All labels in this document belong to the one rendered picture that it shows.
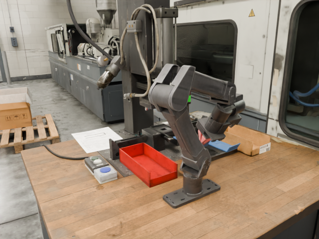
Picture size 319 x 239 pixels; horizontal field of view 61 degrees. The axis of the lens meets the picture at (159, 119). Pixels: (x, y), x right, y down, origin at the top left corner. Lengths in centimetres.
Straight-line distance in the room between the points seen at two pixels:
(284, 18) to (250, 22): 26
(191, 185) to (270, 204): 25
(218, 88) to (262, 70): 79
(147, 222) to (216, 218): 20
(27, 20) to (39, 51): 102
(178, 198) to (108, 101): 357
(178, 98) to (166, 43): 51
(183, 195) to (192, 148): 18
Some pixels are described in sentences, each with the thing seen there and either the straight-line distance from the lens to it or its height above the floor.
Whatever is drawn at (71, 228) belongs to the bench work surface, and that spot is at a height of 90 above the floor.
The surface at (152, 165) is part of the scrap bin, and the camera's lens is 110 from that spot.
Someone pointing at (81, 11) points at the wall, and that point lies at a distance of 1058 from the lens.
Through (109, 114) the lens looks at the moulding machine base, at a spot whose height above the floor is 20.
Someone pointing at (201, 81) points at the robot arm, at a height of 128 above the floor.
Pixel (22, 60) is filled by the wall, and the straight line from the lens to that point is 1026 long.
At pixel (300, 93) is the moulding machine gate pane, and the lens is 144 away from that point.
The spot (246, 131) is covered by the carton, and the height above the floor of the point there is 95.
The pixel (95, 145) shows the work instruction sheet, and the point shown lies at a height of 90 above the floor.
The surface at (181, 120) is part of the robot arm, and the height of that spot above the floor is 118.
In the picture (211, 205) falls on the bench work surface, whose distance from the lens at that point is 89.
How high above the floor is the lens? 141
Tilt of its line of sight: 18 degrees down
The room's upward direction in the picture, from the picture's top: 1 degrees counter-clockwise
